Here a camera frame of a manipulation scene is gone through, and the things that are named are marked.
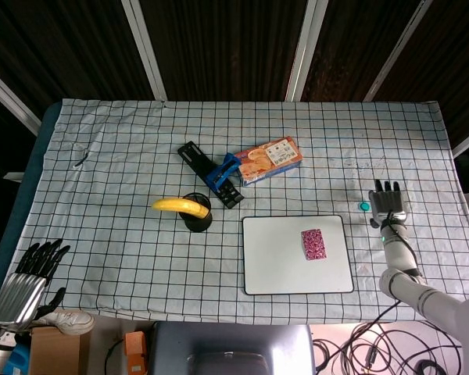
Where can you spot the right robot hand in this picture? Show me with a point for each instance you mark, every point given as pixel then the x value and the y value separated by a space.
pixel 388 203

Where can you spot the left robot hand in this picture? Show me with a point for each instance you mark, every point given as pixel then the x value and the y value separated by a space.
pixel 19 297

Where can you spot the pink patterned small packet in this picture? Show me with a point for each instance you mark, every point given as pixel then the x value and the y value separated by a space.
pixel 313 243

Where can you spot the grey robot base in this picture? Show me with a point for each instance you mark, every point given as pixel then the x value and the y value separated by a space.
pixel 230 349

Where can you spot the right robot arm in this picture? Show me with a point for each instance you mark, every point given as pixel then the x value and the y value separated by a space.
pixel 418 273

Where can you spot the teal round magnet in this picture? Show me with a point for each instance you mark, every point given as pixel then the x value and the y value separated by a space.
pixel 362 205

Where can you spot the white sneaker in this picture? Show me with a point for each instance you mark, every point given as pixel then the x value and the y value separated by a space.
pixel 70 321

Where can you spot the blue container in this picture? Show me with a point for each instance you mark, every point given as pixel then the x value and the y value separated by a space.
pixel 19 357

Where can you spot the cardboard box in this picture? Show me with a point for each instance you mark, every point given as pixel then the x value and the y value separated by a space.
pixel 54 351

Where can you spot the orange biscuit box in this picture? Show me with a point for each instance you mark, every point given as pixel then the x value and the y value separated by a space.
pixel 269 159

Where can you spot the orange device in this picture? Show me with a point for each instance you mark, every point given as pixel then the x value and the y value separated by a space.
pixel 134 351

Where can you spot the checkered tablecloth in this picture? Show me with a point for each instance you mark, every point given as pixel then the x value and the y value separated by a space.
pixel 234 187

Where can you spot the black and blue tool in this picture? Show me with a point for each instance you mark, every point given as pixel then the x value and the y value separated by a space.
pixel 215 176

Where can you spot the yellow banana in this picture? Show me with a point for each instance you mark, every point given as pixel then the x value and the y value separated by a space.
pixel 180 207

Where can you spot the black mesh pen holder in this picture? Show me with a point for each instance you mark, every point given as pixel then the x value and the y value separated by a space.
pixel 197 214

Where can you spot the white rectangular board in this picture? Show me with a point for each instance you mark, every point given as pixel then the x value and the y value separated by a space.
pixel 296 254

